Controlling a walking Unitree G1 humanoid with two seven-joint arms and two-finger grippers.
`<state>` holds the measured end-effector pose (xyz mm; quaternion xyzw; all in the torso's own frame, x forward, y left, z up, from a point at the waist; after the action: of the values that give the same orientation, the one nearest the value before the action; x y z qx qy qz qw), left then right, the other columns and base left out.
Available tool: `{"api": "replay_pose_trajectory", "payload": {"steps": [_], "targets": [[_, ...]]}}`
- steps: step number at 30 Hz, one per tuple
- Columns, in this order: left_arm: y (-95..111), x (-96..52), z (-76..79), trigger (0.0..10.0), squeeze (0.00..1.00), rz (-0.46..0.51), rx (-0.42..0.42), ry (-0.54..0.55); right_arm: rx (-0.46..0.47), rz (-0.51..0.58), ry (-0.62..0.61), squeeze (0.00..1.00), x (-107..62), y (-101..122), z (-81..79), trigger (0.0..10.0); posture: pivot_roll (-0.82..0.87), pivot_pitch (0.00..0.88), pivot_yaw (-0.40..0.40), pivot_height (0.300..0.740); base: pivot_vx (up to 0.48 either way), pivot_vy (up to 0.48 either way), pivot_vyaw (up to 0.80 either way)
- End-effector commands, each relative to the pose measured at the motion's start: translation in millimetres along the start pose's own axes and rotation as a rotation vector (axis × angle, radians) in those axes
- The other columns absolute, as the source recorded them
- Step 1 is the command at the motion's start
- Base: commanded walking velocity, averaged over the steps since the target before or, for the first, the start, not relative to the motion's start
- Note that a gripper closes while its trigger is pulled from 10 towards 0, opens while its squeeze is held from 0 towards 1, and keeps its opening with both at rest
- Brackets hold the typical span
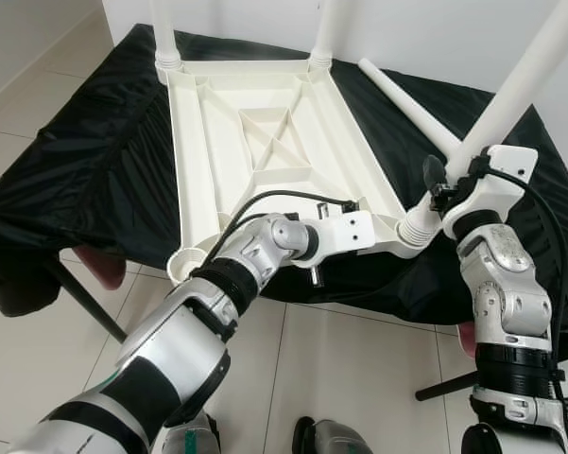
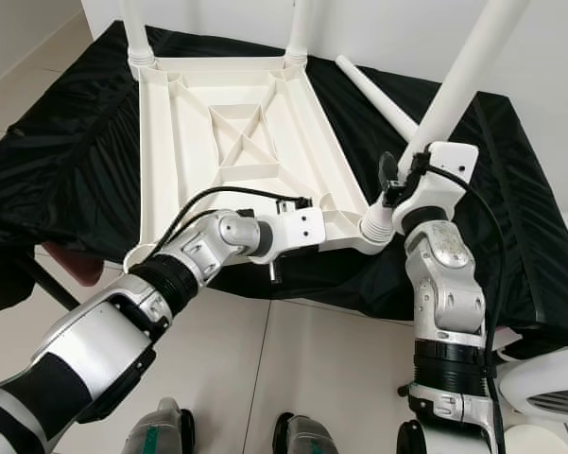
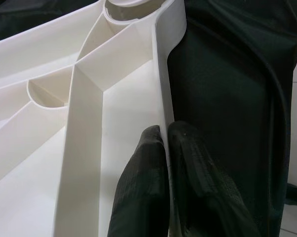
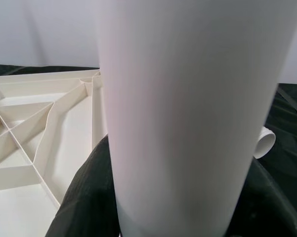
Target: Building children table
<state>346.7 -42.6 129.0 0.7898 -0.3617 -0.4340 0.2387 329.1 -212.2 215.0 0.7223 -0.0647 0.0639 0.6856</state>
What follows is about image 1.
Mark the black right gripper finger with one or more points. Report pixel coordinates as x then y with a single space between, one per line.
434 177

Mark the white plastic children table top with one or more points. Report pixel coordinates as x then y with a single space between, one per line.
217 151

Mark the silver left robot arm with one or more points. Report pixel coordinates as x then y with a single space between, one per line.
180 331

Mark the black metal table leg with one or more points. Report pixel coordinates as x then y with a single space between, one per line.
449 385
90 303

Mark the grey left robot leg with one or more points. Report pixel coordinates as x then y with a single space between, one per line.
189 437

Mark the black cloth table cover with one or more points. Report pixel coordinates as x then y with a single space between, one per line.
76 170

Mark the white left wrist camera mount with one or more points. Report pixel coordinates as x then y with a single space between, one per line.
350 230

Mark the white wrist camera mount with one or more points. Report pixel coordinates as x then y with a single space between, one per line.
506 170
350 230

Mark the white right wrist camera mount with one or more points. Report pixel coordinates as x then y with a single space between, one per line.
506 170

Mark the pink table frame corner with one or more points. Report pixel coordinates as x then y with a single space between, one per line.
99 265

